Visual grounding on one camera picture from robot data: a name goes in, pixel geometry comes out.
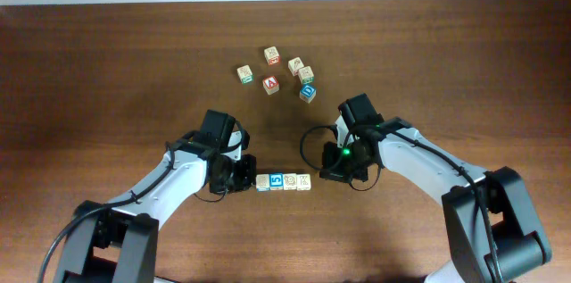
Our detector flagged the blue H wooden block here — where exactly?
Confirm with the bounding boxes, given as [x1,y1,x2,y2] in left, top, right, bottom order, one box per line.
[255,174,270,192]

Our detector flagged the blue 5 wooden block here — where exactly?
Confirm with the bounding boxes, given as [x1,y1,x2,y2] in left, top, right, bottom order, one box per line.
[269,173,284,190]

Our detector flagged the wooden K cow block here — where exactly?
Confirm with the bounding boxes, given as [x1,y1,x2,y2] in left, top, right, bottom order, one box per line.
[296,174,311,191]

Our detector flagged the blue I wooden block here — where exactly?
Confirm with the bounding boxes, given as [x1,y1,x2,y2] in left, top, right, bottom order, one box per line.
[283,173,297,190]

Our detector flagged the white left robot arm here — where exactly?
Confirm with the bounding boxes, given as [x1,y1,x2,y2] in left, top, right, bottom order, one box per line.
[54,131,255,282]

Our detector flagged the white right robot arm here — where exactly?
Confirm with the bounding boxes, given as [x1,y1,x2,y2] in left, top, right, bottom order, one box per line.
[320,113,552,282]

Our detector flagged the blue D wooden block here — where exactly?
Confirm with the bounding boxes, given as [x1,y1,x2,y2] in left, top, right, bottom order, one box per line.
[299,84,317,104]

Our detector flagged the green B wooden block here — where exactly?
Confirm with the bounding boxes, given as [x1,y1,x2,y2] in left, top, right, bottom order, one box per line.
[298,66,315,85]

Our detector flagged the red A wooden block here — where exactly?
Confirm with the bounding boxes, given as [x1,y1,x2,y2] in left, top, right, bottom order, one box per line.
[262,76,280,95]

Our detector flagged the green V wooden block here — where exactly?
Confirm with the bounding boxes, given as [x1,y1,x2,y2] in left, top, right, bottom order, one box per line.
[236,65,253,84]

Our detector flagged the wooden K red block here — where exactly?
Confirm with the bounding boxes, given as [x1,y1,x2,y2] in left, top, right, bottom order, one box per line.
[288,57,304,76]

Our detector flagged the red E wooden block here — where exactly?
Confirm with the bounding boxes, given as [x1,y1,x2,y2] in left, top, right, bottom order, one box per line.
[263,46,280,65]

